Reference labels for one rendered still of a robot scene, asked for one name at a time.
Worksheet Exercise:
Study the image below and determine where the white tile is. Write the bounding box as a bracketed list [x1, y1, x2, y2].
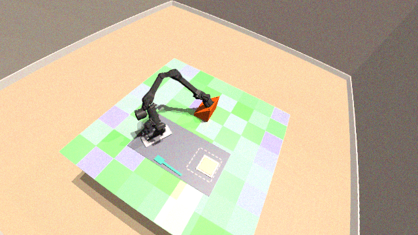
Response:
[196, 155, 219, 178]

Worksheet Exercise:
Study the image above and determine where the grey rectangular mat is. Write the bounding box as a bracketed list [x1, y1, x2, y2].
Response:
[128, 114, 231, 196]

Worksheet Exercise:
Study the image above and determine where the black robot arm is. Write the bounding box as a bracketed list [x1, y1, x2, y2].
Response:
[134, 69, 214, 130]

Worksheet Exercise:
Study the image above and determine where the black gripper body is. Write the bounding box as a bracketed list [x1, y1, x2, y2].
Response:
[149, 113, 166, 131]

